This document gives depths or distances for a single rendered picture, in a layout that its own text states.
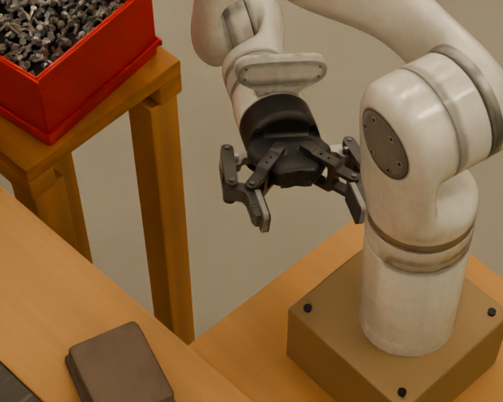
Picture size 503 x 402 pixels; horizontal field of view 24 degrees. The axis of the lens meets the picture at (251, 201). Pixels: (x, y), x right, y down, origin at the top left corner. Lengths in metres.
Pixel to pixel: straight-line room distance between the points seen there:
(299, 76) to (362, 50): 1.53
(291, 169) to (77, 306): 0.26
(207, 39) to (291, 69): 0.15
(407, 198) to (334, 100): 1.68
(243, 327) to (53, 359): 0.20
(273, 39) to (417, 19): 0.36
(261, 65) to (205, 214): 1.25
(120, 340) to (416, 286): 0.30
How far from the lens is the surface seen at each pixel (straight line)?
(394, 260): 0.97
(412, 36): 0.92
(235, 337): 1.21
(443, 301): 1.03
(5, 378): 1.15
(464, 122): 0.85
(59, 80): 1.39
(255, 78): 1.14
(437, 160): 0.85
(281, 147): 1.12
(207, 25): 1.26
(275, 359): 1.19
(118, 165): 2.45
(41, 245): 1.23
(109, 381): 1.10
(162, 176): 1.66
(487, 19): 2.79
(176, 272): 1.87
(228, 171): 1.09
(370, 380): 1.08
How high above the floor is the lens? 1.89
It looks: 52 degrees down
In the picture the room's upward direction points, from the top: straight up
